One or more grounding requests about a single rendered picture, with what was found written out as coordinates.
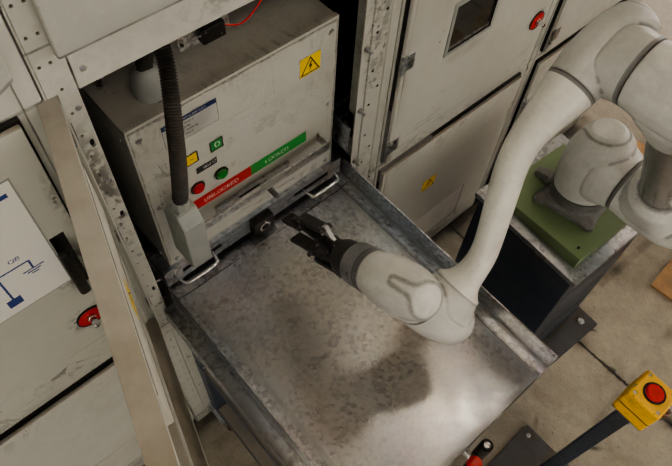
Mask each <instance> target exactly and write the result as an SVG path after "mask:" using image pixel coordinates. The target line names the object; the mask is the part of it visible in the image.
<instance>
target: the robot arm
mask: <svg viewBox="0 0 672 466"><path fill-rule="evenodd" d="M661 29H662V27H661V23H660V21H659V18H658V16H657V15H656V14H655V12H654V11H653V9H652V8H651V7H649V6H648V5H646V4H645V3H643V2H640V1H636V0H628V1H623V2H620V3H618V4H616V5H614V6H612V7H611V8H609V9H607V10H606V11H604V12H603V13H601V14H600V15H598V16H597V17H596V18H594V19H593V20H592V21H591V22H590V23H588V24H587V25H586V26H585V27H584V28H583V29H582V30H581V31H580V32H579V33H578V34H577V35H576V36H575V37H574V38H573V39H572V40H571V41H570V42H569V43H568V44H567V45H566V47H565V48H564V49H563V50H562V51H561V53H560V54H559V56H558V57H557V59H556V60H555V62H554V63H553V64H552V66H551V67H550V68H549V70H548V71H547V72H546V74H545V75H544V77H543V79H542V81H541V82H540V84H539V86H538V87H537V89H536V91H535V92H534V94H533V95H532V97H531V99H530V100H529V102H528V103H527V105H526V106H525V108H524V109H523V111H522V112H521V114H520V115H519V117H518V119H517V120H516V122H515V123H514V125H513V126H512V128H511V130H510V131H509V133H508V135H507V137H506V138H505V140H504V142H503V144H502V147H501V149H500V151H499V153H498V156H497V159H496V161H495V164H494V167H493V171H492V174H491V178H490V182H489V186H488V189H487V193H486V197H485V201H484V205H483V208H482V212H481V216H480V220H479V223H478V227H477V231H476V235H475V238H474V241H473V243H472V246H471V248H470V250H469V251H468V253H467V254H466V256H465V257H464V258H463V259H462V260H461V261H460V262H459V263H458V264H457V265H455V266H454V267H452V268H448V269H439V270H438V271H436V272H434V273H433V274H431V273H430V272H429V271H428V270H427V269H425V268H424V267H422V266H421V265H419V264H417V263H415V262H414V261H412V260H410V259H408V258H405V257H403V256H401V255H398V254H395V253H391V252H385V251H383V250H381V249H378V248H376V247H374V246H372V245H370V244H368V243H365V242H360V243H358V242H356V241H354V240H352V239H340V238H339V237H338V236H337V235H333V233H332V232H331V228H332V227H333V226H332V224H331V223H328V222H324V221H322V220H320V219H318V218H316V217H314V216H312V215H310V214H308V213H305V214H304V215H302V216H301V217H299V216H297V215H295V214H293V213H291V214H289V215H288V216H286V217H285V218H283V219H282V222H283V223H285V224H287V225H288V226H290V227H292V228H294V229H296V230H298V231H299V233H298V234H296V235H295V236H293V237H292V238H291V239H290V241H291V242H292V243H294V244H296V245H298V246H299V247H301V248H303V249H304V250H306V251H309V252H308V253H307V256H308V257H311V256H314V257H315V258H314V261H315V262H316V263H318V264H319V265H321V266H323V267H324V268H326V269H328V270H330V271H331V272H333V273H335V274H336V275H337V276H338V277H339V278H340V279H341V278H343V281H345V282H346V283H347V284H349V285H351V286H352V287H354V288H356V289H357V290H358V291H360V292H362V293H364V295H365V296H366V297H367V299H368V300H370V301H371V302H372V303H374V304H375V305H376V306H377V307H378V308H380V309H381V310H382V311H384V312H386V313H387V314H389V315H391V316H392V317H394V318H397V319H400V320H401V321H403V322H404V323H406V324H407V326H408V327H409V328H411V329H412V330H413V331H415V332H416V333H418V334H419V335H421V336H423V337H425V338H427V339H429V340H432V341H434V342H437V343H441V344H456V343H460V342H462V341H464V340H465V339H466V338H468V337H469V335H470V334H471V332H472V330H473V328H474V324H475V314H474V311H475V308H476V306H477V305H478V304H479V303H478V291H479V288H480V286H481V284H482V283H483V281H484V280H485V278H486V277H487V275H488V274H489V272H490V270H491V269H492V267H493V265H494V263H495V261H496V259H497V257H498V255H499V252H500V250H501V247H502V244H503V241H504V239H505V236H506V233H507V230H508V227H509V224H510V221H511V218H512V215H513V212H514V209H515V206H516V204H517V201H518V198H519V195H520V192H521V189H522V186H523V183H524V180H525V178H526V175H527V173H528V170H529V168H530V166H531V164H532V162H533V160H534V159H535V157H536V155H537V154H538V153H539V151H540V150H541V149H542V147H543V146H544V145H545V144H546V143H547V142H548V141H549V140H550V139H551V138H552V137H554V136H555V135H556V134H557V133H558V132H560V131H561V130H562V129H563V128H564V127H566V126H567V125H568V124H569V123H571V122H572V121H573V120H574V119H576V118H577V117H578V116H580V115H581V114H582V113H584V112H585V111H586V110H588V109H589V108H590V107H591V106H592V105H593V104H594V103H595V102H596V101H598V100H599V99H600V98H603V99H605V100H607V101H610V102H612V103H614V104H616V105H617V106H619V107H620V108H622V109H623V110H624V111H626V112H627V113H628V114H629V115H630V116H631V117H632V120H633V122H634V123H635V124H636V126H637V127H638V128H639V130H640V131H641V133H642V134H643V136H644V138H645V140H646V143H645V150H644V156H643V154H642V153H641V152H640V150H639V149H638V148H637V141H636V139H635V137H634V135H633V133H632V132H631V130H630V129H629V128H628V127H627V126H626V125H624V124H623V123H621V122H620V121H618V120H615V119H611V118H600V119H597V120H594V121H592V122H590V123H589V124H587V125H586V126H584V127H583V128H582V129H580V130H579V131H578V132H577V133H576V134H575V135H573V137H572V138H571V139H570V141H569V142H568V144H567V145H566V147H565V149H564V151H563V153H562V155H561V158H560V160H559V163H558V165H557V169H556V170H555V171H553V170H550V169H547V168H544V167H542V166H538V167H537V170H536V171H535V172H534V174H535V176H537V177H538V178H539V179H540V180H541V181H543V182H544V183H545V186H544V187H543V188H542V189H541V190H540V191H538V192H536V193H535V194H534V196H533V201H534V202H535V203H537V204H541V205H543V206H546V207H547V208H549V209H551V210H553V211H554V212H556V213H558V214H559V215H561V216H563V217H564V218H566V219H568V220H570V221H571V222H573V223H575V224H576V225H578V226H579V227H580V228H581V229H582V230H583V231H585V232H592V231H593V229H594V227H595V223H596V221H597V220H598V219H599V217H600V216H601V215H602V213H603V212H604V211H605V209H606V208H608V209H609V210H610V211H612V212H613V213H614V214H615V215H616V216H617V217H618V218H619V219H621V220H622V221H623V222H624V223H626V224H627V225H628V226H630V227H631V228H632V229H634V230H635V231H636V232H638V233H639V234H641V235H642V236H644V237H645V238H647V239H648V240H650V241H651V242H653V243H655V244H657V245H659V246H662V247H665V248H668V249H672V41H671V40H669V39H667V38H666V37H664V36H662V35H661V34H660V31H661ZM302 230H303V231H304V232H305V233H307V234H308V235H309V236H310V237H312V238H313V239H314V240H313V239H312V238H310V237H308V236H306V235H304V234H302V233H301V232H300V231H302ZM315 240H316V241H315ZM316 245H317V246H316ZM321 259H322V260H321Z"/></svg>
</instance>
